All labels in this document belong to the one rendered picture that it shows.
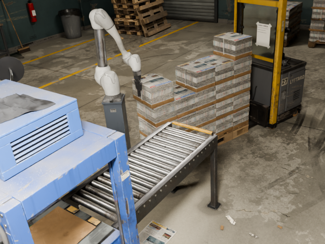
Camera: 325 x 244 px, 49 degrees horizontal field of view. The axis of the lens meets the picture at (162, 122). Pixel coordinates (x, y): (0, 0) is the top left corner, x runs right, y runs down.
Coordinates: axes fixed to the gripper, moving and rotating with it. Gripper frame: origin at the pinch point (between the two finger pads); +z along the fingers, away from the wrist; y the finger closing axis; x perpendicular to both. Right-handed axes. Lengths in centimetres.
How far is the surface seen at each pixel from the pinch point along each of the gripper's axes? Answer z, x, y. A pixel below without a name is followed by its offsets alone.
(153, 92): -4.8, -5.2, -19.4
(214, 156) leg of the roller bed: 36, -14, -100
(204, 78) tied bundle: 0, -75, -18
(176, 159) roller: 17, 31, -105
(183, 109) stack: 27, -43, -19
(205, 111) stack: 40, -75, -19
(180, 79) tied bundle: 4, -62, 10
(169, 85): -6.9, -25.8, -19.7
